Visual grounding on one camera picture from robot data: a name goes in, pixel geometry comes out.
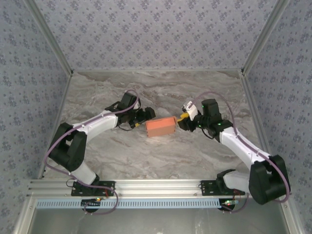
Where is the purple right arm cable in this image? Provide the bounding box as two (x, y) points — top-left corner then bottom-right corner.
(191, 92), (292, 215)

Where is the small left controller board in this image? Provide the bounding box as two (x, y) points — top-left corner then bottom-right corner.
(81, 197), (102, 208)

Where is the long aluminium mounting rail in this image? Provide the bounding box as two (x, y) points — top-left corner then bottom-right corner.
(26, 179), (292, 197)

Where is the small controller board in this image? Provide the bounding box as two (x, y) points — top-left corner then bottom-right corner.
(219, 198), (238, 211)
(81, 197), (102, 208)

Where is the grey metal sheet shelf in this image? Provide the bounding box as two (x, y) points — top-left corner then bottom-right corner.
(14, 197), (302, 234)

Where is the aluminium frame post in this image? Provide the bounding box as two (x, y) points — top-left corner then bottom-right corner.
(240, 0), (293, 75)
(24, 0), (74, 76)

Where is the thin aluminium table end rail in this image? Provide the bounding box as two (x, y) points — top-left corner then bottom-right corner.
(72, 69), (243, 73)

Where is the small right controller board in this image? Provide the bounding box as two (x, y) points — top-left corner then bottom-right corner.
(219, 198), (238, 211)

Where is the aluminium table side rail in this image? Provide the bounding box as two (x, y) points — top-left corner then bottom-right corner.
(38, 72), (74, 180)
(239, 70), (279, 178)

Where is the pale blue slotted cable duct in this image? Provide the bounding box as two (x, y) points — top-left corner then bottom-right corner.
(36, 198), (226, 209)

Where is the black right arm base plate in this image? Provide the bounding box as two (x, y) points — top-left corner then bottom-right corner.
(199, 179), (246, 197)

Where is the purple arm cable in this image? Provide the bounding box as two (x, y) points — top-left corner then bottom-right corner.
(191, 92), (292, 215)
(43, 90), (141, 217)

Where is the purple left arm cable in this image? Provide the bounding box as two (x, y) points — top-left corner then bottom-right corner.
(43, 90), (141, 217)

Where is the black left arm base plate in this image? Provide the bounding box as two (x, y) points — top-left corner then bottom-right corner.
(70, 180), (116, 197)

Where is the pink paper box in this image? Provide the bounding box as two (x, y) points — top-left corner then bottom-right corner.
(145, 116), (176, 138)

